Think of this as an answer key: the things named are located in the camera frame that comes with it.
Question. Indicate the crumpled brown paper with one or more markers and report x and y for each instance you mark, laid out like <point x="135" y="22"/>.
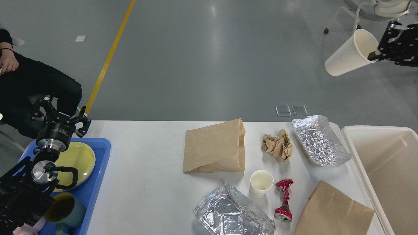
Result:
<point x="279" y="145"/>

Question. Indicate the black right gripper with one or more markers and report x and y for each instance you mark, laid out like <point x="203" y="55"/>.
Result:
<point x="407" y="45"/>

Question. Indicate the person's left hand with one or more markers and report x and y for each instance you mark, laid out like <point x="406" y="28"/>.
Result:
<point x="8" y="61"/>

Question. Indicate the brown paper bag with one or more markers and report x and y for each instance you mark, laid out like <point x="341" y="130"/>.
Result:
<point x="329" y="211"/>
<point x="215" y="148"/>

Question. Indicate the white office chair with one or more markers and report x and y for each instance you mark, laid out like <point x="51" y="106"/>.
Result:
<point x="371" y="10"/>

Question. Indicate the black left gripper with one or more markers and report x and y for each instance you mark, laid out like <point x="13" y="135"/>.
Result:
<point x="55" y="135"/>

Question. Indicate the teal mug yellow inside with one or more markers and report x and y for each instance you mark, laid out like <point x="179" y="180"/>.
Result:
<point x="66" y="212"/>

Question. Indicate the beige plastic bin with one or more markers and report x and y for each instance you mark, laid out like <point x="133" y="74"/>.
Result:
<point x="387" y="159"/>

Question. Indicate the crushed red can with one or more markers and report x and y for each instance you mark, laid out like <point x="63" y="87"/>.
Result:
<point x="283" y="212"/>

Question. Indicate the crumpled foil sheet right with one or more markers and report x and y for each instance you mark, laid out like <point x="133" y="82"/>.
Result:
<point x="320" y="143"/>

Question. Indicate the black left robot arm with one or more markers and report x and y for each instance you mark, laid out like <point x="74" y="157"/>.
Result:
<point x="26" y="188"/>

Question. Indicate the foil tray front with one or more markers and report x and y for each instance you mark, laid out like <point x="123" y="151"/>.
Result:
<point x="227" y="211"/>

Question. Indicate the tall white paper cup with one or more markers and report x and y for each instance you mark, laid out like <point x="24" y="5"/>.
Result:
<point x="353" y="54"/>

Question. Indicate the pink mug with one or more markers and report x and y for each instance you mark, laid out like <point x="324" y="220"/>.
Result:
<point x="30" y="230"/>

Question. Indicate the person in black clothes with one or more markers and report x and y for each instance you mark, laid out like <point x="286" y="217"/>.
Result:
<point x="33" y="78"/>

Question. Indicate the yellow plastic plate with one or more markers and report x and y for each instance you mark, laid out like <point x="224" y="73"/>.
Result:
<point x="80" y="156"/>

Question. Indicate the yellow floor tape line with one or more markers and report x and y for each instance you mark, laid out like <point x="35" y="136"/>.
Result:
<point x="109" y="57"/>

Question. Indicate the floor socket plate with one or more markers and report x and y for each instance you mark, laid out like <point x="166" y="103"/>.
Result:
<point x="300" y="110"/>
<point x="283" y="111"/>

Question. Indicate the blue plastic tray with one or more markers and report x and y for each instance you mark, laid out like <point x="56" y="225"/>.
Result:
<point x="87" y="192"/>

